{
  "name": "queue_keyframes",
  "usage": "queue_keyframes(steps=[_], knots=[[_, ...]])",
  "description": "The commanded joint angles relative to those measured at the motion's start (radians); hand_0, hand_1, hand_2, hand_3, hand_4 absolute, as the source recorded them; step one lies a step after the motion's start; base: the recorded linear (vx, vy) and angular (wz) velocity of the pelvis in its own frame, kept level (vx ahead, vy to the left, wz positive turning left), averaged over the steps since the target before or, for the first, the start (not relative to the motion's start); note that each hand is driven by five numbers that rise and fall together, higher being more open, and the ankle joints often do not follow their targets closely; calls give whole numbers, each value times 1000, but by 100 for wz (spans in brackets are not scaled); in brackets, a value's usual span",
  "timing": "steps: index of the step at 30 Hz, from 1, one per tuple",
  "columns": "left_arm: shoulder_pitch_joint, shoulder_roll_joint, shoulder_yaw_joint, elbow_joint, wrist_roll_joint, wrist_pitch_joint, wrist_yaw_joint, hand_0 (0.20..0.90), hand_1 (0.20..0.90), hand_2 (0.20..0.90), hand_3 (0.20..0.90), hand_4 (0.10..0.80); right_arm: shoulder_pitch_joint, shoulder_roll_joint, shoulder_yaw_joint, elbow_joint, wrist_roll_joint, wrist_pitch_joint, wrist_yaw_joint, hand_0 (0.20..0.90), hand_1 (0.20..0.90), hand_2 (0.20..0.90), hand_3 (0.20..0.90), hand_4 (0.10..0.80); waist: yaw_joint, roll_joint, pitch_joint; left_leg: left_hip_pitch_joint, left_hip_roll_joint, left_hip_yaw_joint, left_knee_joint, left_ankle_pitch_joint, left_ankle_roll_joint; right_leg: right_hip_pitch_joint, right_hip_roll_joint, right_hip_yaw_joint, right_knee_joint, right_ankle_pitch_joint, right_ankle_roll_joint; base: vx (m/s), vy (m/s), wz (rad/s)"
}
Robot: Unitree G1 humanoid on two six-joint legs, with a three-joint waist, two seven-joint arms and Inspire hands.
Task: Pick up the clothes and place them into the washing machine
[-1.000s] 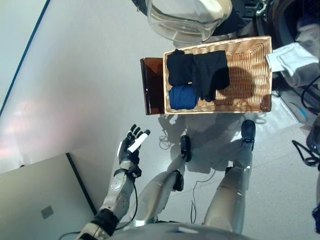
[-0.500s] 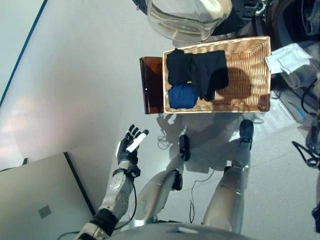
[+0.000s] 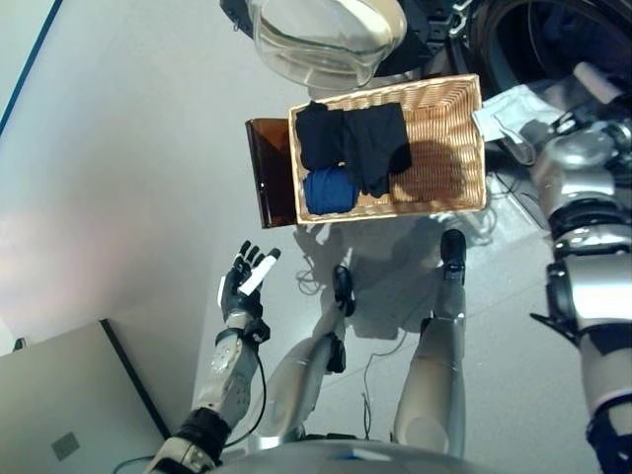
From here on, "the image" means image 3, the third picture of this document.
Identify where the brown glossy stool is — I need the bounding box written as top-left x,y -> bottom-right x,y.
244,118 -> 301,230

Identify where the silver robot torso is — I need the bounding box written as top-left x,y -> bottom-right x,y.
215,435 -> 496,474

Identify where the navy folded garment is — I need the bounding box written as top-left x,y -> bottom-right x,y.
294,100 -> 356,172

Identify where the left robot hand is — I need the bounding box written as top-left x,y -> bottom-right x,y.
216,240 -> 282,322

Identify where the blue folded garment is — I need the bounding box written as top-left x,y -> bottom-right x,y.
301,166 -> 358,216

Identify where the round glass washer door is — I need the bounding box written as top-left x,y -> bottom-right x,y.
219,0 -> 449,99

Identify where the grey cabinet with black edge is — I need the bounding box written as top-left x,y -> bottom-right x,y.
0,317 -> 173,474

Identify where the rectangular wicker laundry basket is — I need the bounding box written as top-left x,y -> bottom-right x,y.
287,73 -> 490,226

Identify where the left robot leg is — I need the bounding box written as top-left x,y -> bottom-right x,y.
255,264 -> 357,441

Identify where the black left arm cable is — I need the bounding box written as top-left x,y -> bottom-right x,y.
220,343 -> 269,448

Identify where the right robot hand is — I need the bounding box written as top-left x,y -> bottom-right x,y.
573,60 -> 632,127

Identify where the white garment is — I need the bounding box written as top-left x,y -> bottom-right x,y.
470,80 -> 593,168

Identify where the black garment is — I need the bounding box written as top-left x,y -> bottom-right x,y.
342,104 -> 415,199

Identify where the robot leg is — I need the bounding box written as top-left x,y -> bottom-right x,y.
392,228 -> 469,459
255,264 -> 357,441

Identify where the right robot leg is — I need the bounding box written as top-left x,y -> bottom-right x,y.
392,228 -> 469,459

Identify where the grey front-load washing machine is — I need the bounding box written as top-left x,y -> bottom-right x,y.
402,0 -> 632,232

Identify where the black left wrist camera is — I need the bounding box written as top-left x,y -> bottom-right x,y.
246,320 -> 273,343

